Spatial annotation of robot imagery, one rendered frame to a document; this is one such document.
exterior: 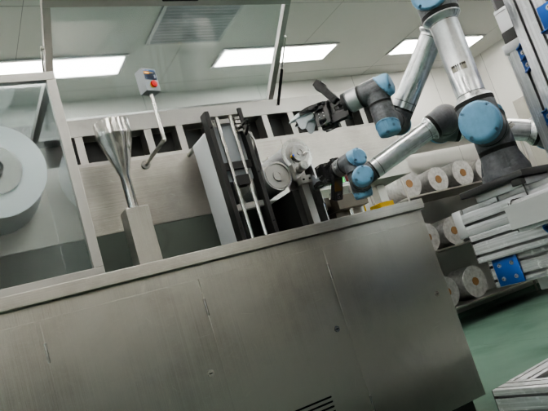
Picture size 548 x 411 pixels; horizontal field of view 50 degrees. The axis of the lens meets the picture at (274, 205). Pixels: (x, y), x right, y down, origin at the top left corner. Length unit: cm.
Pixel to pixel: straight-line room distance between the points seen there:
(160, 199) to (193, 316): 83
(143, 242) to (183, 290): 41
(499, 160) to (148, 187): 145
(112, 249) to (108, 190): 25
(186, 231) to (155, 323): 81
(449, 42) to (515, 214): 54
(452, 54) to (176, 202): 136
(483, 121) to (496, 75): 575
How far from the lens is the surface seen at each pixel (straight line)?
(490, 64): 759
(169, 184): 266
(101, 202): 256
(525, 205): 174
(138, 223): 229
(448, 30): 190
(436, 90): 736
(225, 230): 249
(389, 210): 236
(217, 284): 197
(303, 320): 209
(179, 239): 261
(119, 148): 236
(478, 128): 180
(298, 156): 254
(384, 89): 192
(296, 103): 311
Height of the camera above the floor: 64
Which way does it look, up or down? 10 degrees up
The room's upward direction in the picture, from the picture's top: 17 degrees counter-clockwise
